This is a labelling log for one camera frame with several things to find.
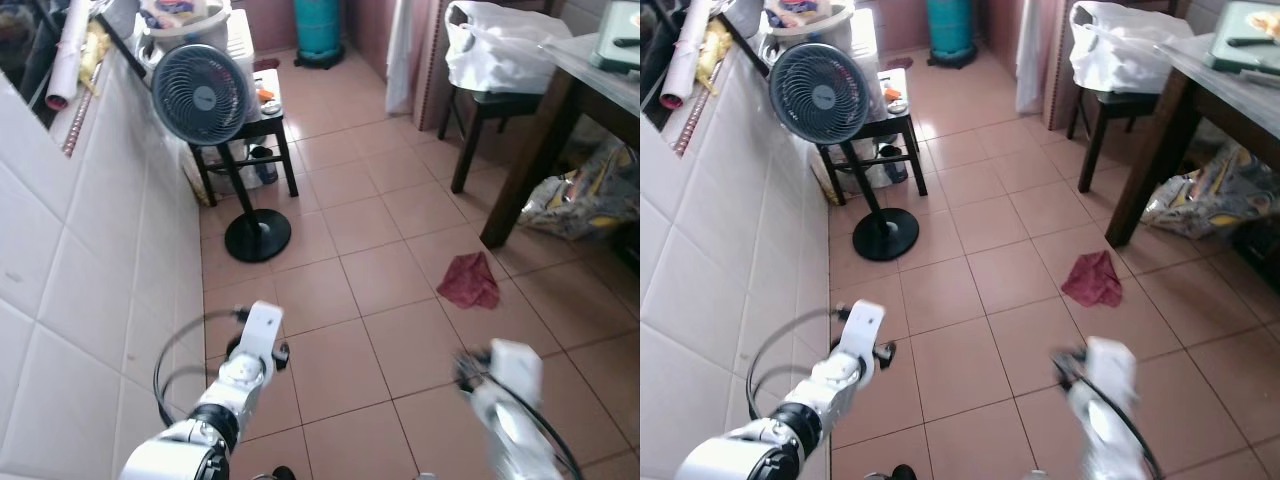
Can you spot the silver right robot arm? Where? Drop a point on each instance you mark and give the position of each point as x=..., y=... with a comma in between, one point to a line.
x=510, y=440
x=1100, y=440

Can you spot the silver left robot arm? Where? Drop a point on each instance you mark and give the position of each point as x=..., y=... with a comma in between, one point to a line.
x=165, y=455
x=735, y=460

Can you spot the red cloth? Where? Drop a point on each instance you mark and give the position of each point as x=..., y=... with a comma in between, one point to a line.
x=470, y=282
x=1092, y=280

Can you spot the black robot left leg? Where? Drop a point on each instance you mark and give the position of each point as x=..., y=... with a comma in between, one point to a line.
x=275, y=473
x=902, y=473

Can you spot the yellow grey patterned bag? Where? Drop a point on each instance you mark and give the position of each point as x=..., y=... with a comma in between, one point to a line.
x=585, y=200
x=1210, y=195

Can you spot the dark wooden table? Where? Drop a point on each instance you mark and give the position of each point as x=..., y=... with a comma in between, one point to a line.
x=535, y=160
x=1160, y=160

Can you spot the dark wooden stool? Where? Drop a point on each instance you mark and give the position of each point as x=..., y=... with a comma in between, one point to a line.
x=1125, y=103
x=500, y=103

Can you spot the small black side table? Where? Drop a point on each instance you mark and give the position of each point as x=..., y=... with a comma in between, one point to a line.
x=890, y=125
x=268, y=125

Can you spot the white hanging cloth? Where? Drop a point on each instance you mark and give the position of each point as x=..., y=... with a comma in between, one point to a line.
x=405, y=55
x=1030, y=55

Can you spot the white plastic bag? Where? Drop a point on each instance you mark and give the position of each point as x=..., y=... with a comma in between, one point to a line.
x=500, y=50
x=1125, y=50

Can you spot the green cutting board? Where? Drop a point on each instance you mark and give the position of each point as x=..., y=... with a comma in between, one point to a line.
x=1240, y=58
x=615, y=55

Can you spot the green gas cylinder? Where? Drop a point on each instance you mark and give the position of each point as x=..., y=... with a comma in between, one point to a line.
x=318, y=28
x=950, y=28

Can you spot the black standing fan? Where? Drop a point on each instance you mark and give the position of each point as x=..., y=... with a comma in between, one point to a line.
x=200, y=95
x=820, y=93

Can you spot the white rolled paper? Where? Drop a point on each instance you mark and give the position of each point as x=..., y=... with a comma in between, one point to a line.
x=685, y=60
x=68, y=55

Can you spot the yellow plastic bag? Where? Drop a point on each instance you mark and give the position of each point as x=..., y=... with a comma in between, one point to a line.
x=715, y=55
x=95, y=55

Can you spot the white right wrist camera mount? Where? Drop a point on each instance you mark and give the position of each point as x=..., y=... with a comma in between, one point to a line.
x=515, y=365
x=1112, y=362

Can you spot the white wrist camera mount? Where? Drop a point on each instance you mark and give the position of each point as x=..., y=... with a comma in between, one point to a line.
x=262, y=328
x=1112, y=362
x=866, y=328
x=515, y=365

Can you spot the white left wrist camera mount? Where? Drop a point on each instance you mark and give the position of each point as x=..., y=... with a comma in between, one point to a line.
x=262, y=328
x=866, y=328

